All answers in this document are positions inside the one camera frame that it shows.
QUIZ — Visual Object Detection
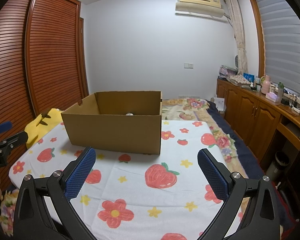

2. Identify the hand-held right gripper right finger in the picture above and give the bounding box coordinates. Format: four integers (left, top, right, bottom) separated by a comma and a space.
197, 148, 282, 240

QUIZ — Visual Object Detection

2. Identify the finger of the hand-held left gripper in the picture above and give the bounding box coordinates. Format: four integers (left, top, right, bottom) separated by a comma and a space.
0, 121, 12, 139
0, 131, 29, 155

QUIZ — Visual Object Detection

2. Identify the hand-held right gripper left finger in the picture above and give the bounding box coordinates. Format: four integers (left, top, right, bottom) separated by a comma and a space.
13, 146, 100, 240

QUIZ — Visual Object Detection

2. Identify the brown cardboard box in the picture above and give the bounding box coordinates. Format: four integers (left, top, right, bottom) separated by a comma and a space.
61, 91, 163, 155

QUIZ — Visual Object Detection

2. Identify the yellow plush pillow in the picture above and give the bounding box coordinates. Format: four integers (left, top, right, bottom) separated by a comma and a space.
24, 108, 65, 149

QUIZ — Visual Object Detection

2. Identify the dark blue sheet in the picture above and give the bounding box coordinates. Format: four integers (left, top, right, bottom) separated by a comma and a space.
206, 100, 298, 230

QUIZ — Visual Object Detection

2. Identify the strawberry printed blanket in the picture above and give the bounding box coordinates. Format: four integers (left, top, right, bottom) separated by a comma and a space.
9, 120, 250, 240

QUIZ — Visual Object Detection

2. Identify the grey trash bin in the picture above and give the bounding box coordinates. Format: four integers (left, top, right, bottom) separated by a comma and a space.
266, 151, 290, 180

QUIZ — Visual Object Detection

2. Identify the wooden cabinet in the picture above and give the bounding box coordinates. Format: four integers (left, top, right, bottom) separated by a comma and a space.
216, 78, 300, 173

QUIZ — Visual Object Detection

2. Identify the white paper bag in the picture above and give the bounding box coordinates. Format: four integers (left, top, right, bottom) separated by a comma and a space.
212, 97, 225, 112

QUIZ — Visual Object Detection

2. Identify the floral bedsheet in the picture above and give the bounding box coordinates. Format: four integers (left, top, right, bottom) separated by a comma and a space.
161, 98, 248, 178

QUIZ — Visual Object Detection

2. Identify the wooden louvered wardrobe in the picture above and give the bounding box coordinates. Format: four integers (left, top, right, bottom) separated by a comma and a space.
0, 0, 89, 193

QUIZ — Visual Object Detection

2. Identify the purple tissue box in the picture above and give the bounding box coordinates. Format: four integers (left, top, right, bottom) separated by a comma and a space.
266, 92, 282, 105

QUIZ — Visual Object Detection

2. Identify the folded floral cloth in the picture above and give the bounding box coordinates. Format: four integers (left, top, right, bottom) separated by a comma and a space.
226, 74, 250, 85

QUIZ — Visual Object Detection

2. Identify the pink thermos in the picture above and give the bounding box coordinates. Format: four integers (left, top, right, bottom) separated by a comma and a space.
261, 76, 271, 95

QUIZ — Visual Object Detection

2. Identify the white power strip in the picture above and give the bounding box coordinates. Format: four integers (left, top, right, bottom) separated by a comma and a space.
282, 92, 300, 115

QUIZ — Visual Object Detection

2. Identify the beige curtain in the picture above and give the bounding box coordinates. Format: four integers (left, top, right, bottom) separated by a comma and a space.
224, 0, 248, 75

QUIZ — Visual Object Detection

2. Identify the grey window blind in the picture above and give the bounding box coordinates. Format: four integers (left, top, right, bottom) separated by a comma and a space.
255, 0, 300, 100

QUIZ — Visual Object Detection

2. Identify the beige air conditioner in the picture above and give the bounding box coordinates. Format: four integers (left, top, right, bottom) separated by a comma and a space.
175, 0, 227, 18

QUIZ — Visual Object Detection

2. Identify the wooden window frame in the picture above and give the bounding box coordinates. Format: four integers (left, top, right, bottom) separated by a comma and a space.
247, 0, 265, 79

